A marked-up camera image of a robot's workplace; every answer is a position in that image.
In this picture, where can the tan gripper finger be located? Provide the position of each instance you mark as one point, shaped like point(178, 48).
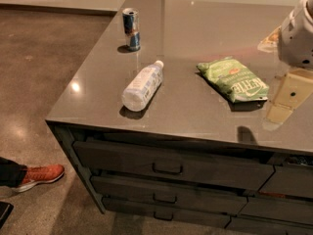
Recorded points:
point(295, 88)
point(269, 43)

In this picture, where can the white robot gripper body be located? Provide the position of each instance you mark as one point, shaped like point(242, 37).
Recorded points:
point(297, 39)

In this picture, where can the green jalapeno chip bag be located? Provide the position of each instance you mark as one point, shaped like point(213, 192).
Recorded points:
point(234, 80)

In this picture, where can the clear blue plastic bottle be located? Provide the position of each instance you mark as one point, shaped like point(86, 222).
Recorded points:
point(142, 88)

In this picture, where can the top right drawer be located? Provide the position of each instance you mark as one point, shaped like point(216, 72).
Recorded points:
point(293, 180)

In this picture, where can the drawer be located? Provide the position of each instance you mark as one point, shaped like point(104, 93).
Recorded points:
point(168, 194)
point(167, 213)
point(260, 227)
point(293, 180)
point(173, 164)
point(280, 209)

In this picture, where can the middle right drawer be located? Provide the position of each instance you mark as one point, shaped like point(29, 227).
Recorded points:
point(280, 209)

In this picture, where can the blue silver energy drink can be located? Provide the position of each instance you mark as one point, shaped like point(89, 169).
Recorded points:
point(130, 18)

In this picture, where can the bottom right drawer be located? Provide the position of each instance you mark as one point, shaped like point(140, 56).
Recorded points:
point(260, 227)

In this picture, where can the grey drawer cabinet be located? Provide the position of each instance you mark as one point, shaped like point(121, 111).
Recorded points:
point(185, 113)

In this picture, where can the middle left drawer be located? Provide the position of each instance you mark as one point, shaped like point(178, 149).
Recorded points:
point(168, 194)

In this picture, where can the bottom left drawer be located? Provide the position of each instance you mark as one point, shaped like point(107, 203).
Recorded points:
point(167, 213)

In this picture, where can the top left drawer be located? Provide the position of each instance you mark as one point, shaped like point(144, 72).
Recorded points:
point(173, 164)

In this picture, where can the orange sneaker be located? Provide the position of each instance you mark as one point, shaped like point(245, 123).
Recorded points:
point(32, 176)

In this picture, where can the black trouser leg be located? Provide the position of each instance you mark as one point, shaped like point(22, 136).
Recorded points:
point(11, 173)

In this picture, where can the black object on floor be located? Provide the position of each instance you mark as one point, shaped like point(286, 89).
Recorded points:
point(5, 211)

